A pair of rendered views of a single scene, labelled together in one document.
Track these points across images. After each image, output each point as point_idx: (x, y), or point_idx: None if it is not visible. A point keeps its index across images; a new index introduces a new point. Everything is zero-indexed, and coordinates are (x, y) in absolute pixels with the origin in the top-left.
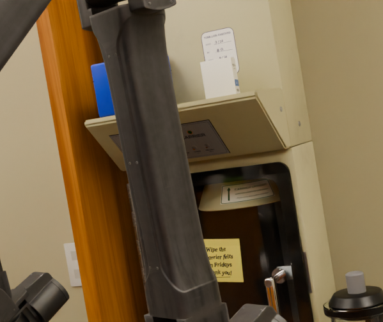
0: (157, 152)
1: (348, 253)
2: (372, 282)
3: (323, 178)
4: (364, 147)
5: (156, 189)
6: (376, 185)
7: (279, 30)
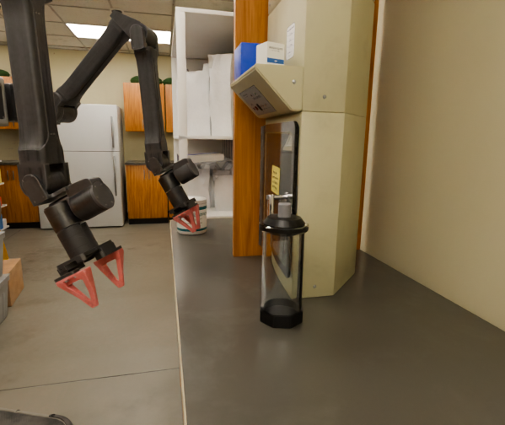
0: (14, 70)
1: (427, 214)
2: (436, 239)
3: (427, 154)
4: (455, 135)
5: (13, 91)
6: (455, 167)
7: (317, 23)
